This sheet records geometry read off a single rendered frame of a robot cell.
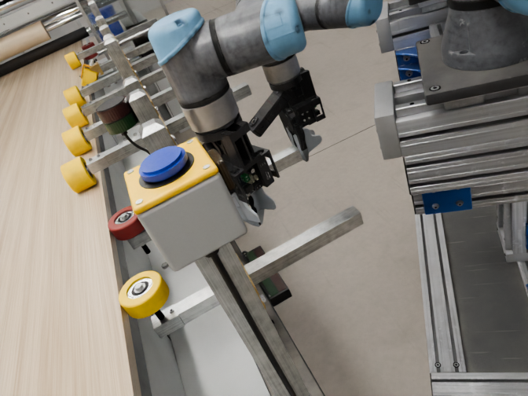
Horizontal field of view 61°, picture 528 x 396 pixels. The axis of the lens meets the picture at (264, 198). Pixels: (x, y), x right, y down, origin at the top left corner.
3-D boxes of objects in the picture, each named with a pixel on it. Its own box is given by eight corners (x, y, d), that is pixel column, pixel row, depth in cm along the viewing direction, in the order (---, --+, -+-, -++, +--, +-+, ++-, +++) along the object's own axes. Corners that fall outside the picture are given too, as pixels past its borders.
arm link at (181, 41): (199, 13, 53) (135, 38, 55) (233, 97, 59) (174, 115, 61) (207, -2, 59) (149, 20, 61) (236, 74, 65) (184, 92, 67)
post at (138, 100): (235, 261, 110) (141, 85, 83) (240, 269, 107) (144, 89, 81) (222, 268, 110) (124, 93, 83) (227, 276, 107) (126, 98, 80)
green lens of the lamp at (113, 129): (136, 114, 87) (130, 104, 85) (140, 123, 82) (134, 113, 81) (108, 128, 86) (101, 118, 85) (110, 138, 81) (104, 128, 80)
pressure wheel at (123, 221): (161, 235, 107) (137, 198, 100) (166, 253, 100) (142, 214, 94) (130, 251, 106) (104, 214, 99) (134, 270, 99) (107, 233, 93)
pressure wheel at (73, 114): (74, 97, 153) (81, 114, 150) (84, 111, 161) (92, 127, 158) (57, 105, 153) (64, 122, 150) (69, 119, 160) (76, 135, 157)
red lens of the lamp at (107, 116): (130, 102, 85) (124, 92, 84) (133, 111, 80) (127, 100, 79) (100, 116, 85) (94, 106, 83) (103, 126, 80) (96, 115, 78)
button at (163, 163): (186, 155, 38) (177, 138, 37) (198, 174, 35) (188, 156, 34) (144, 177, 38) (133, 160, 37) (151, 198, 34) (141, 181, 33)
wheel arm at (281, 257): (356, 218, 90) (351, 203, 87) (365, 227, 87) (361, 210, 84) (159, 329, 84) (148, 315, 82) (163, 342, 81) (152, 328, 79)
